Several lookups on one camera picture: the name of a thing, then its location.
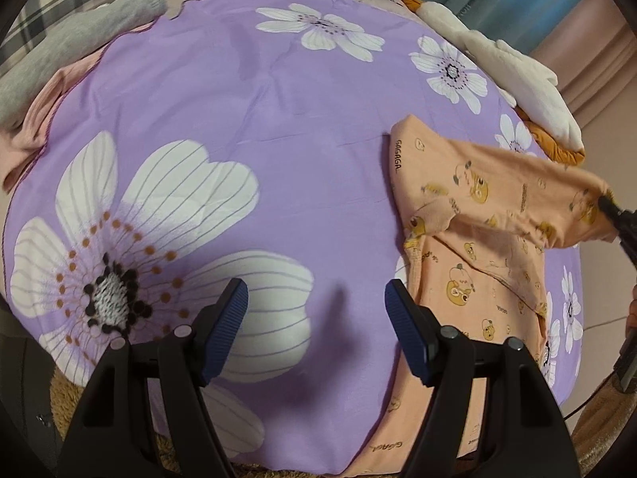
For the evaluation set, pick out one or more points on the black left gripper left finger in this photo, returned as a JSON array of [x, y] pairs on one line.
[[189, 359]]

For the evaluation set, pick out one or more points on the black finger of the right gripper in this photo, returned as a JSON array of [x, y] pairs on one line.
[[625, 223]]

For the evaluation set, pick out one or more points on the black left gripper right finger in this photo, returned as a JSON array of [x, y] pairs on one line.
[[443, 359]]

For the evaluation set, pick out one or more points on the person's right hand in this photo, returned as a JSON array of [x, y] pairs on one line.
[[631, 319]]

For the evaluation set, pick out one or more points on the white goose plush toy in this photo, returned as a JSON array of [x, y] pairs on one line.
[[529, 85]]

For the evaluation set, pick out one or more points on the pink curtain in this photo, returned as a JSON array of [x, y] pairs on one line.
[[593, 52]]

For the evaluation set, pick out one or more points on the purple floral bed sheet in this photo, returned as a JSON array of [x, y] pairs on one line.
[[249, 139]]

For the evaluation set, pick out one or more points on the pink garment at bed edge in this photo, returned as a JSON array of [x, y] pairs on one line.
[[19, 149]]

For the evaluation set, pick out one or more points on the grey folded garment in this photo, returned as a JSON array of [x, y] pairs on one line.
[[79, 35]]

